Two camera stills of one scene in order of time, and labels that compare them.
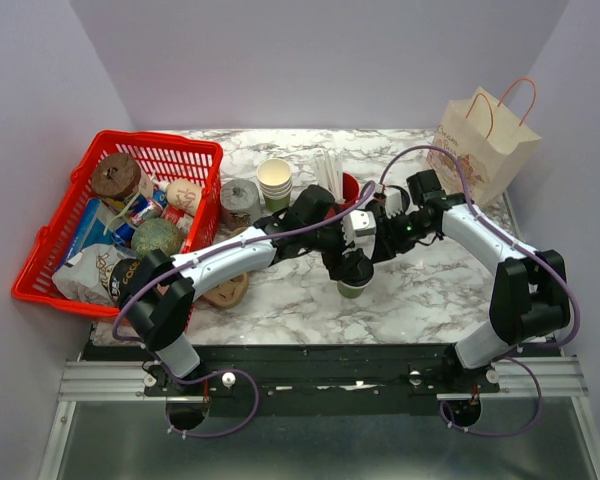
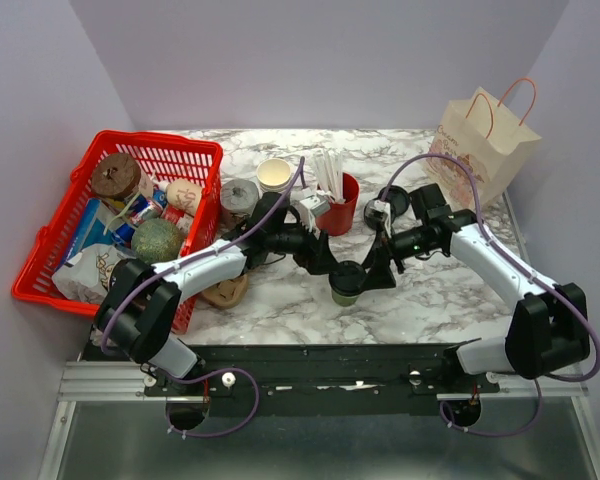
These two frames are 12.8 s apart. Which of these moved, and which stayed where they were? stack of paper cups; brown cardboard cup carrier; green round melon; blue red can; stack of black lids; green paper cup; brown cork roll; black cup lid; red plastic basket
Moved: black cup lid; stack of black lids; green paper cup
Stayed: stack of paper cups; green round melon; blue red can; brown cardboard cup carrier; brown cork roll; red plastic basket
